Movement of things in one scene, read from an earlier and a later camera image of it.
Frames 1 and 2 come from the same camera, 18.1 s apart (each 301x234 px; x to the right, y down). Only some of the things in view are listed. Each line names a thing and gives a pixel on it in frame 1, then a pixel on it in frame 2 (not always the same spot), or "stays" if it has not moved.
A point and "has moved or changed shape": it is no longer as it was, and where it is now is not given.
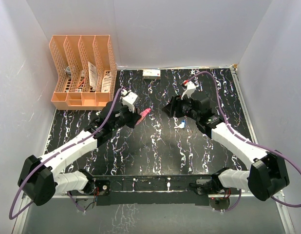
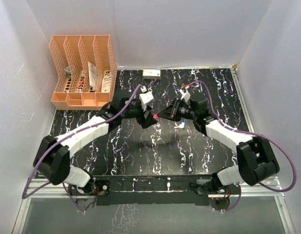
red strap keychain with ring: x=143 y=114 has moved or changed shape
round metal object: x=68 y=70 stays
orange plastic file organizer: x=87 y=78 stays
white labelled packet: x=106 y=83 stays
